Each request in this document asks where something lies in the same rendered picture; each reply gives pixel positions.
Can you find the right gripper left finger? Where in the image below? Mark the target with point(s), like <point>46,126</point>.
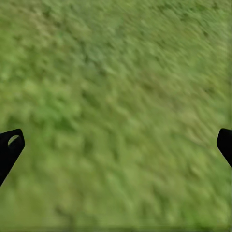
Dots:
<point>11,145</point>

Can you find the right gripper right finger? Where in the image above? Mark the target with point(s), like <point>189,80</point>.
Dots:
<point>224,143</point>

